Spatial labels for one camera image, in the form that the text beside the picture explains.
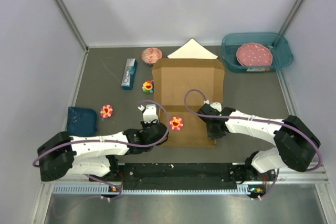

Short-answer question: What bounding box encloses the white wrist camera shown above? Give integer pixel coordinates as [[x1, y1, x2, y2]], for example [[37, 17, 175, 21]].
[[138, 104, 159, 124], [203, 100, 222, 112]]

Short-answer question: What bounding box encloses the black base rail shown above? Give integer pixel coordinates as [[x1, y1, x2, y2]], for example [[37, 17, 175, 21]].
[[89, 162, 249, 190]]

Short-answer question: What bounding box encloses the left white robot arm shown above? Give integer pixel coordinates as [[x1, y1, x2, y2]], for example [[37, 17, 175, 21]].
[[33, 120, 169, 182]]

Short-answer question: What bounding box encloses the blue toothpaste box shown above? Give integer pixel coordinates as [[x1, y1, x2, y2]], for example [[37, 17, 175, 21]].
[[121, 58, 138, 90]]

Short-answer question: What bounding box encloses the pink flower plush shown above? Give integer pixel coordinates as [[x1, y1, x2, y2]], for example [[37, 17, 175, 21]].
[[100, 104, 113, 119], [169, 116, 184, 131]]

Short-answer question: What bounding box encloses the brown cardboard box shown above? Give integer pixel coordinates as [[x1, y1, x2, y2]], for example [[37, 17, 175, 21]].
[[152, 59, 225, 148]]

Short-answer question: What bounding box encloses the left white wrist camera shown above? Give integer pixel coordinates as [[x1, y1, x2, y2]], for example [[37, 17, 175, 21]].
[[138, 104, 159, 124]]

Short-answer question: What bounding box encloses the teal plastic bin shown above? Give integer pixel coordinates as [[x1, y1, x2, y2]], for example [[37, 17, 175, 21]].
[[221, 33, 293, 73]]

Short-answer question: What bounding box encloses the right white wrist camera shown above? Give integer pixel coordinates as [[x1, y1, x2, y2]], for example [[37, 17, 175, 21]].
[[203, 100, 222, 112]]

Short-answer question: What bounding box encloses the red patterned bowl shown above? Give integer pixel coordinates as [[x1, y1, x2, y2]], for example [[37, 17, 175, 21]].
[[141, 47, 163, 66]]

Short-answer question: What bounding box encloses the white square plate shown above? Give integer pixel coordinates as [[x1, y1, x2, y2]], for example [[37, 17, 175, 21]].
[[167, 38, 218, 59]]

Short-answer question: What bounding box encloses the rainbow flower plush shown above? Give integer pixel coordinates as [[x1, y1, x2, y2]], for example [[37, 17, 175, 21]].
[[142, 80, 154, 93]]

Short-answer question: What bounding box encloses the pink polka dot plate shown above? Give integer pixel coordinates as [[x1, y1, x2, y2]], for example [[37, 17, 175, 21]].
[[236, 42, 273, 67]]

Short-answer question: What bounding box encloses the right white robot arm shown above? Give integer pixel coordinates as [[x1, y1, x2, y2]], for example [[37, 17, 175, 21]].
[[197, 103, 321, 173]]

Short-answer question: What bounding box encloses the dark blue leaf dish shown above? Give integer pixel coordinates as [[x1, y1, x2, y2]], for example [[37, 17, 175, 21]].
[[66, 106, 98, 137]]

